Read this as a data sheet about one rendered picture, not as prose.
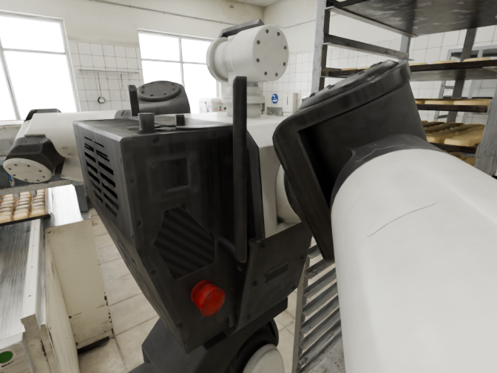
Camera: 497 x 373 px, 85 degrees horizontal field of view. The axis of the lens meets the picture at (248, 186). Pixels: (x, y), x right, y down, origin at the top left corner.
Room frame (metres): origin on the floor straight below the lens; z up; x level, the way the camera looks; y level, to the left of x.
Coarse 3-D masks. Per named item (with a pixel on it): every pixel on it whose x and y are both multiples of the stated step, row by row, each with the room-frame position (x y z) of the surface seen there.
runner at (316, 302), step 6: (336, 282) 1.06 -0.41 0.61; (330, 288) 1.03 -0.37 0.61; (336, 288) 1.05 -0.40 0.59; (324, 294) 1.00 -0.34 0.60; (330, 294) 1.01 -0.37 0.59; (312, 300) 0.94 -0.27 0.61; (318, 300) 0.97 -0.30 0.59; (324, 300) 0.97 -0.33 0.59; (306, 306) 0.91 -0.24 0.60; (312, 306) 0.93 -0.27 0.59; (318, 306) 0.93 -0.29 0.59; (306, 312) 0.90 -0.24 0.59
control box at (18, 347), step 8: (16, 336) 0.55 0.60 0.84; (0, 344) 0.53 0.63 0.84; (8, 344) 0.53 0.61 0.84; (16, 344) 0.53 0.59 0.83; (24, 344) 0.55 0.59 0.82; (0, 352) 0.51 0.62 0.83; (16, 352) 0.53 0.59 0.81; (24, 352) 0.54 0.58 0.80; (16, 360) 0.53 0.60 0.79; (24, 360) 0.53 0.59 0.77; (32, 360) 0.56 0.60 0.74; (0, 368) 0.51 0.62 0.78; (8, 368) 0.52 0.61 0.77; (16, 368) 0.52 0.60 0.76; (24, 368) 0.53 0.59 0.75; (32, 368) 0.54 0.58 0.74
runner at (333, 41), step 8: (328, 40) 0.91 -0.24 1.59; (336, 40) 0.94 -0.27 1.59; (344, 40) 0.97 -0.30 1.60; (352, 40) 1.00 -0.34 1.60; (344, 48) 0.97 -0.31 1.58; (352, 48) 0.97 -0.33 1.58; (360, 48) 0.99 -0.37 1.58; (368, 48) 1.08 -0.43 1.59; (376, 48) 1.12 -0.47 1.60; (384, 48) 1.15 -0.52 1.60; (392, 56) 1.17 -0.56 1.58; (400, 56) 1.26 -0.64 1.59; (408, 56) 1.31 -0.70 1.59
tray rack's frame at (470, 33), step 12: (468, 36) 1.16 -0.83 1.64; (408, 48) 1.31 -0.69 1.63; (468, 48) 1.15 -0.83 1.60; (456, 84) 1.16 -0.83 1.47; (456, 96) 1.15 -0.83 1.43; (336, 348) 1.11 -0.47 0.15; (324, 360) 1.04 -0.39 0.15; (336, 360) 1.04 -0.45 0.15; (312, 372) 0.98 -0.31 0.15; (324, 372) 0.98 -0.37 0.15; (336, 372) 0.98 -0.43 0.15
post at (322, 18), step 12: (324, 0) 0.90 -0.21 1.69; (324, 12) 0.90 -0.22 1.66; (324, 24) 0.90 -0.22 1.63; (324, 48) 0.91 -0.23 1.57; (324, 60) 0.91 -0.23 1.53; (312, 72) 0.92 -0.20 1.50; (312, 84) 0.92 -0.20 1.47; (324, 84) 0.92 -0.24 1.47; (300, 288) 0.91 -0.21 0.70; (300, 300) 0.91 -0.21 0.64; (300, 312) 0.90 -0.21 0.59; (300, 324) 0.90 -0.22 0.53; (300, 336) 0.90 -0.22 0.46; (300, 348) 0.91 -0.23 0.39
